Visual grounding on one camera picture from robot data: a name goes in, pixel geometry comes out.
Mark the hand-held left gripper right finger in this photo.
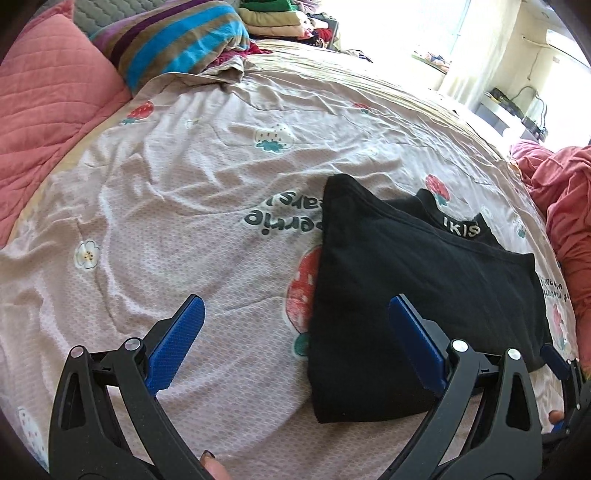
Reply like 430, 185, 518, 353
388, 294, 542, 480

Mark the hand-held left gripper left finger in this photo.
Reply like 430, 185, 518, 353
47, 294, 218, 480

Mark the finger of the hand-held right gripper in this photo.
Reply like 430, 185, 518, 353
540, 343, 585, 416

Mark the black sweater with orange cuffs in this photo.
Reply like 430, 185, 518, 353
307, 174, 555, 424

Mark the pile of folded clothes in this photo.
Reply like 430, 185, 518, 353
235, 0, 345, 49

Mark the person's left hand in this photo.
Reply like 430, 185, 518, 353
199, 450, 234, 480

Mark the strawberry printed bedsheet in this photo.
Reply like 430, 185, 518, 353
0, 39, 583, 480

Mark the pink blanket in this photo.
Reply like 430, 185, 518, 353
510, 141, 591, 370

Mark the white desk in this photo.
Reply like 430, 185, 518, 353
475, 90, 550, 139

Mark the black device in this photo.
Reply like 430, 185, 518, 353
489, 88, 548, 138

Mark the pink quilted pillow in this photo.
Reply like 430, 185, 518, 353
0, 0, 132, 245

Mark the floral cloth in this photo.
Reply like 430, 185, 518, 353
412, 50, 451, 72

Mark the white curtain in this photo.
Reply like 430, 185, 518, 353
436, 0, 518, 107

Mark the magenta cloth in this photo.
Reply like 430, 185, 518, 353
217, 39, 264, 63

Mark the striped blanket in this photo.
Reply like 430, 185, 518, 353
90, 0, 252, 93

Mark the white air conditioner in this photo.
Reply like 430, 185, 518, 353
542, 30, 591, 63

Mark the window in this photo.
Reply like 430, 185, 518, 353
323, 0, 467, 61

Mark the grey quilted pillow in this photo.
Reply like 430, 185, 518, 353
74, 0, 162, 21

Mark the grey cable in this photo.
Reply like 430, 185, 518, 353
512, 85, 549, 130

